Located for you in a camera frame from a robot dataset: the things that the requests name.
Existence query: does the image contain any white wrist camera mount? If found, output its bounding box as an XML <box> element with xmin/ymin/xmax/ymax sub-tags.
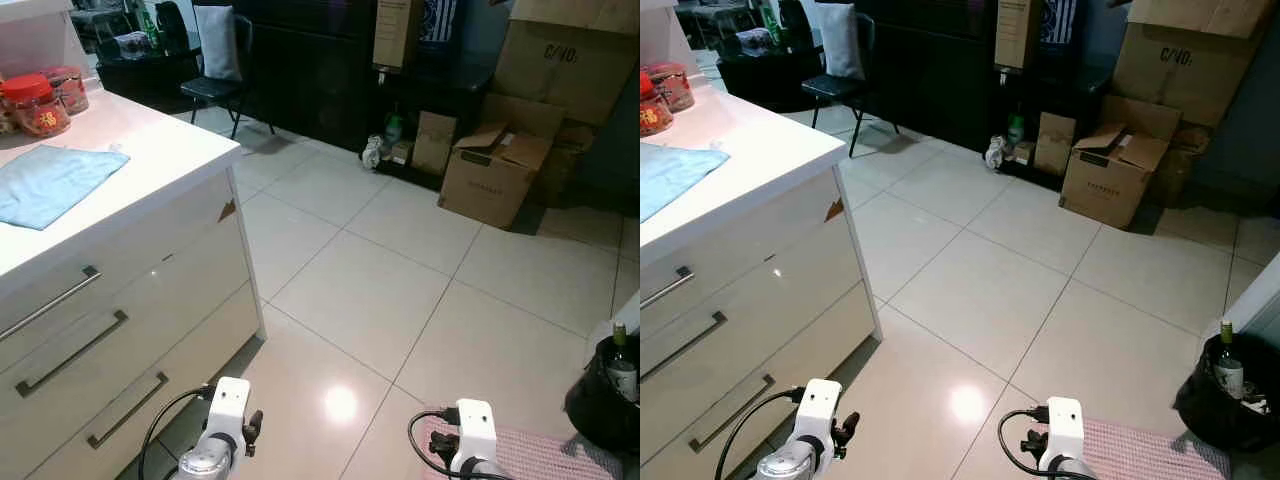
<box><xmin>1040</xmin><ymin>397</ymin><xmax>1086</xmax><ymax>476</ymax></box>
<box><xmin>200</xmin><ymin>376</ymin><xmax>252</xmax><ymax>463</ymax></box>
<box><xmin>451</xmin><ymin>399</ymin><xmax>499</xmax><ymax>477</ymax></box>
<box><xmin>797</xmin><ymin>378</ymin><xmax>844</xmax><ymax>466</ymax></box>

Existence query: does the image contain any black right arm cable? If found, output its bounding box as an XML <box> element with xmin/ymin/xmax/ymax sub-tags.
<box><xmin>407</xmin><ymin>406</ymin><xmax>461</xmax><ymax>473</ymax></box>
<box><xmin>997</xmin><ymin>405</ymin><xmax>1049</xmax><ymax>479</ymax></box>

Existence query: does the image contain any light blue cloth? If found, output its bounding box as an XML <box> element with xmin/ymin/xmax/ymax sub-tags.
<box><xmin>640</xmin><ymin>142</ymin><xmax>731</xmax><ymax>224</ymax></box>
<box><xmin>0</xmin><ymin>145</ymin><xmax>131</xmax><ymax>232</ymax></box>

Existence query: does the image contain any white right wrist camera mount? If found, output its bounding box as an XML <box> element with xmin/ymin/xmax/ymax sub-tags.
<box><xmin>451</xmin><ymin>399</ymin><xmax>499</xmax><ymax>477</ymax></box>
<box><xmin>1040</xmin><ymin>397</ymin><xmax>1086</xmax><ymax>476</ymax></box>

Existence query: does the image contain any open flap cardboard box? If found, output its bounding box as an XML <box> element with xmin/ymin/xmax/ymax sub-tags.
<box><xmin>438</xmin><ymin>93</ymin><xmax>567</xmax><ymax>231</ymax></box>
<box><xmin>1058</xmin><ymin>95</ymin><xmax>1183</xmax><ymax>231</ymax></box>

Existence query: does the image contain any dark wine bottle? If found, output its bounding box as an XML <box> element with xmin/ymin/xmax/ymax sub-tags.
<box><xmin>1211</xmin><ymin>320</ymin><xmax>1246</xmax><ymax>401</ymax></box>
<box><xmin>606</xmin><ymin>322</ymin><xmax>639</xmax><ymax>403</ymax></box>

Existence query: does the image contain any clear jar with red contents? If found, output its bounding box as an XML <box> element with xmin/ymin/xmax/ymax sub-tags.
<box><xmin>40</xmin><ymin>66</ymin><xmax>90</xmax><ymax>115</ymax></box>
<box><xmin>645</xmin><ymin>62</ymin><xmax>696</xmax><ymax>113</ymax></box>

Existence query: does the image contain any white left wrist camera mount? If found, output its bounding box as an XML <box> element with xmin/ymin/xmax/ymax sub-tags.
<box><xmin>797</xmin><ymin>378</ymin><xmax>844</xmax><ymax>466</ymax></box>
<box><xmin>200</xmin><ymin>376</ymin><xmax>252</xmax><ymax>463</ymax></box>

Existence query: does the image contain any dark glossy cabinet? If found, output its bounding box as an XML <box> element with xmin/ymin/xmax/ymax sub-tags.
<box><xmin>232</xmin><ymin>0</ymin><xmax>501</xmax><ymax>191</ymax></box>
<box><xmin>855</xmin><ymin>0</ymin><xmax>1126</xmax><ymax>191</ymax></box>

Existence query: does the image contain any white drawer cabinet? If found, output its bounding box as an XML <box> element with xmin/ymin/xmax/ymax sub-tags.
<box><xmin>0</xmin><ymin>168</ymin><xmax>267</xmax><ymax>480</ymax></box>
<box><xmin>640</xmin><ymin>165</ymin><xmax>883</xmax><ymax>466</ymax></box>

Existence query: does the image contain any large printed cardboard box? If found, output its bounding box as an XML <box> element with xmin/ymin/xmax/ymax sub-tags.
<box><xmin>1110</xmin><ymin>0</ymin><xmax>1273</xmax><ymax>129</ymax></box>
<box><xmin>490</xmin><ymin>0</ymin><xmax>641</xmax><ymax>127</ymax></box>

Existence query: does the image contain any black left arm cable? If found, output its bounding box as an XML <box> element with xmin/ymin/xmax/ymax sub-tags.
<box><xmin>137</xmin><ymin>387</ymin><xmax>217</xmax><ymax>480</ymax></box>
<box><xmin>712</xmin><ymin>387</ymin><xmax>806</xmax><ymax>480</ymax></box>

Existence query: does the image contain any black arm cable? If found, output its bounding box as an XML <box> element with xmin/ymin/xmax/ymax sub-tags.
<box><xmin>712</xmin><ymin>387</ymin><xmax>806</xmax><ymax>480</ymax></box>
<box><xmin>997</xmin><ymin>405</ymin><xmax>1049</xmax><ymax>479</ymax></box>
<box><xmin>137</xmin><ymin>387</ymin><xmax>217</xmax><ymax>480</ymax></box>
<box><xmin>407</xmin><ymin>406</ymin><xmax>461</xmax><ymax>473</ymax></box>

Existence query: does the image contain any blue white patterned cloth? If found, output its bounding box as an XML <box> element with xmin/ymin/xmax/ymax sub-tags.
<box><xmin>420</xmin><ymin>0</ymin><xmax>459</xmax><ymax>44</ymax></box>
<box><xmin>1040</xmin><ymin>0</ymin><xmax>1079</xmax><ymax>46</ymax></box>

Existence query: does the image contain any brown paper bag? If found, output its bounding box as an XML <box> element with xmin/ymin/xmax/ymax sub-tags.
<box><xmin>543</xmin><ymin>120</ymin><xmax>598</xmax><ymax>208</ymax></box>
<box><xmin>1160</xmin><ymin>125</ymin><xmax>1213</xmax><ymax>208</ymax></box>

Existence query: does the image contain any pink floor mat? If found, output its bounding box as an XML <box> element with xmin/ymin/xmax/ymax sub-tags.
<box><xmin>1040</xmin><ymin>418</ymin><xmax>1233</xmax><ymax>480</ymax></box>
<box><xmin>420</xmin><ymin>417</ymin><xmax>626</xmax><ymax>480</ymax></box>

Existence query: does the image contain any small cardboard box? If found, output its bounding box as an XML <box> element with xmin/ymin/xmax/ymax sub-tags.
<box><xmin>411</xmin><ymin>110</ymin><xmax>459</xmax><ymax>179</ymax></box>
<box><xmin>1033</xmin><ymin>112</ymin><xmax>1079</xmax><ymax>179</ymax></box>

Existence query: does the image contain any black chair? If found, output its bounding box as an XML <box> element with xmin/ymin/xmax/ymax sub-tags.
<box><xmin>800</xmin><ymin>10</ymin><xmax>901</xmax><ymax>159</ymax></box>
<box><xmin>180</xmin><ymin>10</ymin><xmax>277</xmax><ymax>141</ymax></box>

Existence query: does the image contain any red lid snack jar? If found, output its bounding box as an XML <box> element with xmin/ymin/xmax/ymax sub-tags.
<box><xmin>0</xmin><ymin>74</ymin><xmax>72</xmax><ymax>138</ymax></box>
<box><xmin>640</xmin><ymin>70</ymin><xmax>675</xmax><ymax>138</ymax></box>

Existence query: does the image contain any black rubbish bag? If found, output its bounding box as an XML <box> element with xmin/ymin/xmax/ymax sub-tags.
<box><xmin>564</xmin><ymin>334</ymin><xmax>641</xmax><ymax>457</ymax></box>
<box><xmin>1173</xmin><ymin>335</ymin><xmax>1280</xmax><ymax>456</ymax></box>

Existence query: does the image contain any black side table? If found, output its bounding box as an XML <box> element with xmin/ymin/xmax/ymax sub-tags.
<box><xmin>95</xmin><ymin>30</ymin><xmax>201</xmax><ymax>113</ymax></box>
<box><xmin>715</xmin><ymin>30</ymin><xmax>821</xmax><ymax>113</ymax></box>

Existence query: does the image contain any grey pillow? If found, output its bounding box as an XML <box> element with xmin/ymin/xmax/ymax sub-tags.
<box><xmin>817</xmin><ymin>3</ymin><xmax>866</xmax><ymax>81</ymax></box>
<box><xmin>193</xmin><ymin>5</ymin><xmax>244</xmax><ymax>82</ymax></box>

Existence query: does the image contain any silver bar drawer handle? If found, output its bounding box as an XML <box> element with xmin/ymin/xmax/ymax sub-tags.
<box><xmin>640</xmin><ymin>311</ymin><xmax>728</xmax><ymax>382</ymax></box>
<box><xmin>0</xmin><ymin>266</ymin><xmax>102</xmax><ymax>343</ymax></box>
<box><xmin>688</xmin><ymin>374</ymin><xmax>776</xmax><ymax>454</ymax></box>
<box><xmin>86</xmin><ymin>371</ymin><xmax>170</xmax><ymax>450</ymax></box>
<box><xmin>640</xmin><ymin>266</ymin><xmax>695</xmax><ymax>310</ymax></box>
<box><xmin>14</xmin><ymin>310</ymin><xmax>130</xmax><ymax>399</ymax></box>

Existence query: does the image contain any tall narrow cardboard box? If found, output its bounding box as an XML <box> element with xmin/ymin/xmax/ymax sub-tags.
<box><xmin>994</xmin><ymin>0</ymin><xmax>1044</xmax><ymax>71</ymax></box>
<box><xmin>372</xmin><ymin>0</ymin><xmax>424</xmax><ymax>74</ymax></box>

